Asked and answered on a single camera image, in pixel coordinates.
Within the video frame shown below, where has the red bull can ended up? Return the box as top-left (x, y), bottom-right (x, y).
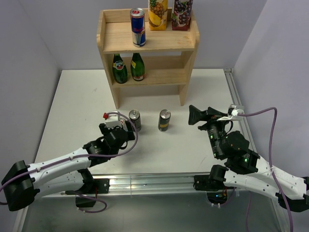
top-left (119, 118), bottom-right (127, 130)
top-left (130, 8), bottom-right (146, 47)

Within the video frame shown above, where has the wooden two-tier shelf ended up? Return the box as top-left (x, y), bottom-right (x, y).
top-left (97, 9), bottom-right (200, 108)

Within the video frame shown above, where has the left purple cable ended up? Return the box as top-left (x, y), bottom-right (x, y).
top-left (0, 111), bottom-right (139, 213)

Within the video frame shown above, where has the black yellow can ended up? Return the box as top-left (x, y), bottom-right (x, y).
top-left (129, 110), bottom-right (142, 131)
top-left (158, 109), bottom-right (171, 131)

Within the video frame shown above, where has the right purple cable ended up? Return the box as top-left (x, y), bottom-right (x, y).
top-left (245, 107), bottom-right (294, 232)

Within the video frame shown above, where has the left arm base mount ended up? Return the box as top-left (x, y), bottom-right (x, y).
top-left (65, 178), bottom-right (110, 214)

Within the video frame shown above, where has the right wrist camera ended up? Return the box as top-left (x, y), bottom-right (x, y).
top-left (217, 104), bottom-right (244, 121)

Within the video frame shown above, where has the perrier lychee green bottle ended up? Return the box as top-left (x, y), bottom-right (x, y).
top-left (112, 54), bottom-right (128, 84)

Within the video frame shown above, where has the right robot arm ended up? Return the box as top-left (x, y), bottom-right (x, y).
top-left (188, 104), bottom-right (309, 212)

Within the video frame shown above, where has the aluminium rail frame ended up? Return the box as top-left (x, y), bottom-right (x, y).
top-left (14, 70), bottom-right (289, 232)

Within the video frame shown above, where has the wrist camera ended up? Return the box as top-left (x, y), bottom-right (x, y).
top-left (217, 104), bottom-right (244, 121)
top-left (103, 111), bottom-right (121, 129)

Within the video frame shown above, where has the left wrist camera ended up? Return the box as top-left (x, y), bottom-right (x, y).
top-left (103, 111), bottom-right (121, 129)

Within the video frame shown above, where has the green bottle yellow label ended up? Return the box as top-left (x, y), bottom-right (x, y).
top-left (130, 53), bottom-right (145, 81)

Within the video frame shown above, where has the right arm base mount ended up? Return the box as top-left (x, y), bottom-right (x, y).
top-left (193, 174), bottom-right (236, 208)

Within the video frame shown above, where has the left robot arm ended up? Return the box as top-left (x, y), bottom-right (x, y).
top-left (0, 121), bottom-right (138, 211)

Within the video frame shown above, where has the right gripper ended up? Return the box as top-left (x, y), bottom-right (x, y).
top-left (187, 104), bottom-right (230, 158)

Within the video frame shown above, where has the pineapple juice carton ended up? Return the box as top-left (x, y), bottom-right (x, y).
top-left (148, 0), bottom-right (168, 30)

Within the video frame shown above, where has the grape juice carton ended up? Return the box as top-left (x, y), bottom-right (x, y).
top-left (171, 0), bottom-right (193, 31)

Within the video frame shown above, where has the purple cable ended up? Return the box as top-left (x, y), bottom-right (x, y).
top-left (245, 107), bottom-right (294, 232)
top-left (0, 111), bottom-right (139, 213)

